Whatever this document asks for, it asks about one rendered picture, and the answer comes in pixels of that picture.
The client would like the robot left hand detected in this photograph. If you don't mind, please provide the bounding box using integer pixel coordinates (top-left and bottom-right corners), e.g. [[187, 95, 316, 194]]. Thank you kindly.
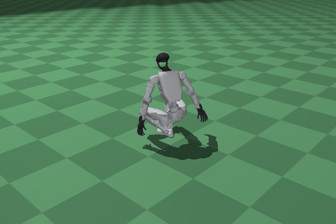
[[137, 116, 146, 136]]

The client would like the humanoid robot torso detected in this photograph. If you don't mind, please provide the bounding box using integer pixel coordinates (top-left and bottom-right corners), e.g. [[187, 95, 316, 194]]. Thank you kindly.
[[157, 70, 184, 124]]

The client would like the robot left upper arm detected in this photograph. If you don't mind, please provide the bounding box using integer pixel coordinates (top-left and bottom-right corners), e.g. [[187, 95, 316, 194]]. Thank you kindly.
[[143, 74, 159, 103]]

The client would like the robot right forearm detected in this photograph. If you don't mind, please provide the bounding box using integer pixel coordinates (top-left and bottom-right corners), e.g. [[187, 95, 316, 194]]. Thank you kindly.
[[190, 91, 200, 109]]

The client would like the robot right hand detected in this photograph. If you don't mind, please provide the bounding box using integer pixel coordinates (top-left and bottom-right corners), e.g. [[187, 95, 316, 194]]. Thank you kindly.
[[197, 104, 208, 122]]

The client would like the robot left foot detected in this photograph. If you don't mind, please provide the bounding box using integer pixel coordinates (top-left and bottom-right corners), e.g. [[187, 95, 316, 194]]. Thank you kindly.
[[157, 128, 174, 137]]

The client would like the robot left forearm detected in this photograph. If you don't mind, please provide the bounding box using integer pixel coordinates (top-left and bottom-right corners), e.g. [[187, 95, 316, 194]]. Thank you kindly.
[[139, 98, 149, 120]]

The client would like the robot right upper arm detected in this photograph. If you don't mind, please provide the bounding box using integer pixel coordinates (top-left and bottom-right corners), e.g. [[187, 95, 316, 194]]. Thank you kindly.
[[178, 71, 194, 95]]

